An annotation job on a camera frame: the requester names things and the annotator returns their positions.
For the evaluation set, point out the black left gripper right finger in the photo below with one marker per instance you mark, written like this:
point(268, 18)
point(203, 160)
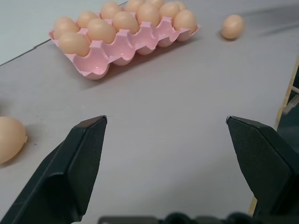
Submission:
point(266, 158)

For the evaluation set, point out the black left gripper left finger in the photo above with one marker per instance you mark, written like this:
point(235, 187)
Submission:
point(70, 163)

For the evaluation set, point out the pink plastic egg tray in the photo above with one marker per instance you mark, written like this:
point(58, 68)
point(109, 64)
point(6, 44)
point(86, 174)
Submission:
point(121, 47)

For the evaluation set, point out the beige egg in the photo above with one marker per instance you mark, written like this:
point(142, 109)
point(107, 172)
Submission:
point(169, 9)
point(101, 30)
point(86, 18)
point(156, 2)
point(65, 26)
point(232, 26)
point(134, 4)
point(185, 21)
point(110, 9)
point(148, 14)
point(181, 5)
point(73, 43)
point(125, 21)
point(9, 138)

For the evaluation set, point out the white metal frame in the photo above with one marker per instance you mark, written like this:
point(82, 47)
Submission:
point(293, 101)

